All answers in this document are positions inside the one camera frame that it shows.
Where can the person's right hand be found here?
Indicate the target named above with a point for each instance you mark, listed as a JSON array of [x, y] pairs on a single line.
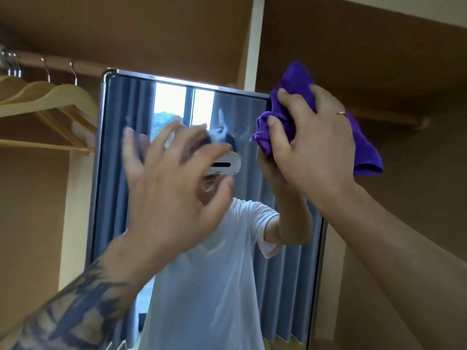
[[317, 156]]

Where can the person's left hand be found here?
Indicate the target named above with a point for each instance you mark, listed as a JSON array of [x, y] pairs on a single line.
[[168, 211]]

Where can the purple cleaning cloth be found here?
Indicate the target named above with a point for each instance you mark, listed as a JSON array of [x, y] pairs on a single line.
[[365, 149]]

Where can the pull-out wardrobe mirror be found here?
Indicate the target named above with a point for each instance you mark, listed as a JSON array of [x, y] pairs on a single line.
[[116, 178]]

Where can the person's right forearm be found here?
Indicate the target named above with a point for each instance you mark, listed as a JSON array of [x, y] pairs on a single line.
[[401, 266]]

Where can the light wooden wardrobe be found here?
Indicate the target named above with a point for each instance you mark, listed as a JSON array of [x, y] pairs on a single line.
[[182, 32]]

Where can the wooden clothes hanger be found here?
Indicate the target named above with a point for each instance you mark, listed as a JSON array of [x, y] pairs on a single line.
[[65, 96], [7, 78], [36, 89], [14, 83]]

